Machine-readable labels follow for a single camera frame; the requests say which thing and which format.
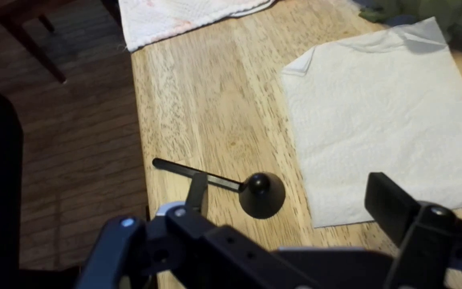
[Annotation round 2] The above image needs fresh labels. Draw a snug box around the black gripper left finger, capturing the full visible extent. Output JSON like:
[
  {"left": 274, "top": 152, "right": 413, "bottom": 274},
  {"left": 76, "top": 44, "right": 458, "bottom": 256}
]
[{"left": 76, "top": 171, "right": 269, "bottom": 289}]

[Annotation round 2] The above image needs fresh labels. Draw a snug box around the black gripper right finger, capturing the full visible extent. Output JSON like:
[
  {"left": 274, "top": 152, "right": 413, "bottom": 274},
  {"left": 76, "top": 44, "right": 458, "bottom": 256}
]
[{"left": 363, "top": 170, "right": 462, "bottom": 289}]

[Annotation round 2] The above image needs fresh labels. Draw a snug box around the black measuring spoon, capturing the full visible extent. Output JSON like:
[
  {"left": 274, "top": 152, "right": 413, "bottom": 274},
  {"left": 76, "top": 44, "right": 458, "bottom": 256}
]
[{"left": 152, "top": 155, "right": 288, "bottom": 219}]

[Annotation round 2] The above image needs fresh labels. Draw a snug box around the green toy figure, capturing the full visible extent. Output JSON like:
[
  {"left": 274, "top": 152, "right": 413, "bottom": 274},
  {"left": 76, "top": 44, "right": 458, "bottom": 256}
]
[{"left": 351, "top": 0, "right": 462, "bottom": 59}]

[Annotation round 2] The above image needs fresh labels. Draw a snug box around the white cloth towel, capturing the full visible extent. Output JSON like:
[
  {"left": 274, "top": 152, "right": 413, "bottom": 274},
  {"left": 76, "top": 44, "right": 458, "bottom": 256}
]
[{"left": 118, "top": 0, "right": 280, "bottom": 52}]

